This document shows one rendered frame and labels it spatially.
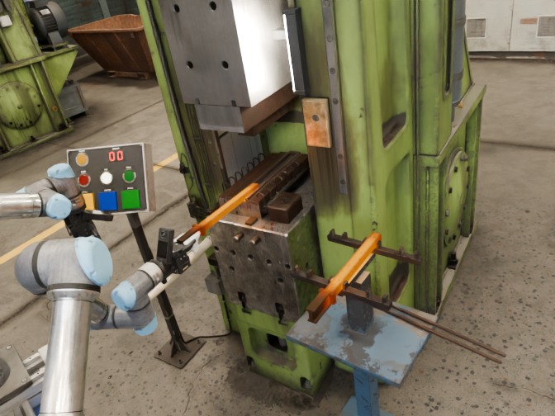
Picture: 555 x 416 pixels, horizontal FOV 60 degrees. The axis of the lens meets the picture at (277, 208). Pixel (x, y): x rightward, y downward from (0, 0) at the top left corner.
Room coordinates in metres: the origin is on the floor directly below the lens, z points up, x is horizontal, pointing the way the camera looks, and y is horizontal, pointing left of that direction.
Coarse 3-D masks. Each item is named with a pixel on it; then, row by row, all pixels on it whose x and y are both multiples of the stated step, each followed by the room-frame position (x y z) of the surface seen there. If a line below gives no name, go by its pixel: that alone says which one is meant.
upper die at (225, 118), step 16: (272, 96) 1.73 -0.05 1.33; (288, 96) 1.82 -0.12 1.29; (208, 112) 1.65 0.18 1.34; (224, 112) 1.61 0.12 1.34; (240, 112) 1.57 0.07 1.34; (256, 112) 1.64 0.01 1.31; (272, 112) 1.72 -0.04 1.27; (208, 128) 1.66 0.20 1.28; (224, 128) 1.62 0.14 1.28; (240, 128) 1.58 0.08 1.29
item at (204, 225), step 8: (256, 184) 1.68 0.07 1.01; (240, 192) 1.63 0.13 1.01; (248, 192) 1.63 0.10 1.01; (232, 200) 1.58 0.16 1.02; (240, 200) 1.58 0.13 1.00; (224, 208) 1.52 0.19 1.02; (232, 208) 1.54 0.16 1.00; (208, 216) 1.47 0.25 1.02; (216, 216) 1.47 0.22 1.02; (200, 224) 1.43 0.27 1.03; (208, 224) 1.43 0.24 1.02; (192, 232) 1.37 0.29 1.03; (200, 232) 1.40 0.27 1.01; (184, 240) 1.33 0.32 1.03
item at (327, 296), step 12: (372, 240) 1.20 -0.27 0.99; (360, 252) 1.16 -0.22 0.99; (348, 264) 1.11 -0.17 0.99; (360, 264) 1.12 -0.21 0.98; (336, 276) 1.07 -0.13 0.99; (348, 276) 1.06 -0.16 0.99; (336, 288) 1.02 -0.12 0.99; (312, 300) 0.97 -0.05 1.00; (324, 300) 0.97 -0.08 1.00; (312, 312) 0.93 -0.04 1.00; (324, 312) 0.96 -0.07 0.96
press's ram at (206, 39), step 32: (160, 0) 1.71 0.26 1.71; (192, 0) 1.63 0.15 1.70; (224, 0) 1.55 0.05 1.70; (256, 0) 1.64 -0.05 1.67; (192, 32) 1.64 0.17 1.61; (224, 32) 1.57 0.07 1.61; (256, 32) 1.62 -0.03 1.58; (192, 64) 1.67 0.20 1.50; (224, 64) 1.59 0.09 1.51; (256, 64) 1.59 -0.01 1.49; (288, 64) 1.75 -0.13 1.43; (192, 96) 1.68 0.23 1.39; (224, 96) 1.60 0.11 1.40; (256, 96) 1.57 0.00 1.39
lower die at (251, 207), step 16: (272, 160) 1.92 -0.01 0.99; (288, 160) 1.87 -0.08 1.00; (304, 160) 1.86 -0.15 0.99; (256, 176) 1.79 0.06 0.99; (272, 176) 1.75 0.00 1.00; (224, 192) 1.71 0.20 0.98; (256, 192) 1.65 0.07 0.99; (272, 192) 1.65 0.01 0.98; (240, 208) 1.62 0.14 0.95; (256, 208) 1.58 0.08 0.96
